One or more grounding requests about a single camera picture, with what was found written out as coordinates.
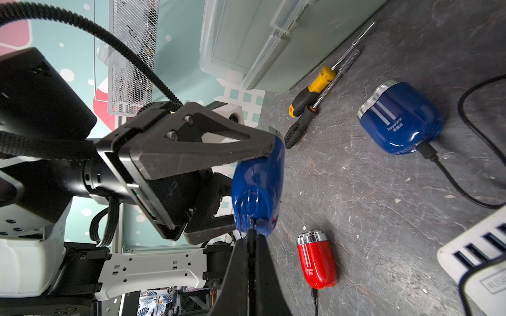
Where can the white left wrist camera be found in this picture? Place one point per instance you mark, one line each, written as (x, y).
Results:
(230, 111)

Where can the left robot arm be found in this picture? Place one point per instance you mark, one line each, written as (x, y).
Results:
(61, 192)

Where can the orange black screwdriver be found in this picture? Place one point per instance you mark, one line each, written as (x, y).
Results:
(298, 129)

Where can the clear plastic storage box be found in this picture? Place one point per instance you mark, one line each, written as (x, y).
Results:
(271, 45)

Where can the white wire wall basket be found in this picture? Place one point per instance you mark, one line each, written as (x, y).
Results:
(134, 24)

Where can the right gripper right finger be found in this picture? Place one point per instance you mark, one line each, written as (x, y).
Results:
(269, 299)

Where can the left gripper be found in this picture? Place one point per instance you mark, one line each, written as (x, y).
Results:
(162, 162)

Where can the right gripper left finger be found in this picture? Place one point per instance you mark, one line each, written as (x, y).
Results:
(234, 296)

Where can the white power strip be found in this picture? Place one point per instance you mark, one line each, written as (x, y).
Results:
(475, 260)

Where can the yellow black screwdriver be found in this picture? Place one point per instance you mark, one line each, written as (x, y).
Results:
(312, 96)

